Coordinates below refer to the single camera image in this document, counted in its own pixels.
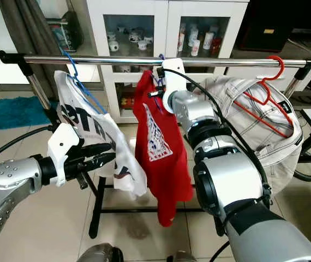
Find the purple plastic hanger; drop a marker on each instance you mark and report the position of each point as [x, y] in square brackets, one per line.
[161, 56]

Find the beige plaid jacket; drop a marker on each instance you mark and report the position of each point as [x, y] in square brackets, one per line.
[289, 158]

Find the red can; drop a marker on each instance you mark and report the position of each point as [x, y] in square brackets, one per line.
[215, 46]

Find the grey robot left foot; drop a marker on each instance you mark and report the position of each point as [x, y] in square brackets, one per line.
[100, 254]

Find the red patterned box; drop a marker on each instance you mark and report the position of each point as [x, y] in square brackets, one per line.
[127, 103]

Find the grey robot foot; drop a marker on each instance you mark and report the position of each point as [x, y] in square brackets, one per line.
[181, 257]
[100, 254]

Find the teal floor mat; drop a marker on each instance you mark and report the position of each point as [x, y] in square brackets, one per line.
[13, 112]

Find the black hanging bag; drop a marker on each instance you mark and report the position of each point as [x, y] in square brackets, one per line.
[68, 33]

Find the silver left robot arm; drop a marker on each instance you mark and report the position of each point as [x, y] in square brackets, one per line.
[13, 185]

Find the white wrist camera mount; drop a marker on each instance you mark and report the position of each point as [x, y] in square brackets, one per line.
[173, 82]
[65, 143]

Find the chrome clothes rack black frame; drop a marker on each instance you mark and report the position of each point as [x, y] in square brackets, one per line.
[112, 60]

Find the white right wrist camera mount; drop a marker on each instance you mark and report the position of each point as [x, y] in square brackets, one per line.
[173, 82]

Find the white T-shirt black lettering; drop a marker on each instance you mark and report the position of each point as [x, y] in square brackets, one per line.
[68, 95]

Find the red plastic hanger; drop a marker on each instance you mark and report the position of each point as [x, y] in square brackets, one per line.
[282, 64]

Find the grey curtain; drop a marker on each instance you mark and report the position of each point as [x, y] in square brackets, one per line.
[30, 27]

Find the white glass-door cabinet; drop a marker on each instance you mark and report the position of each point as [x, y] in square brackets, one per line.
[166, 27]

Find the red T-shirt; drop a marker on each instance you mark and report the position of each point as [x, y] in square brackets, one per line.
[169, 185]

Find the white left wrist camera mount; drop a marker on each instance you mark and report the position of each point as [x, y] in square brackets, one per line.
[65, 143]

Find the grey robot right foot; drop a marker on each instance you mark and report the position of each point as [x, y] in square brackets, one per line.
[181, 257]

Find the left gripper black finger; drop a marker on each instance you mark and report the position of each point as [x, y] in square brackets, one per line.
[103, 162]
[98, 150]

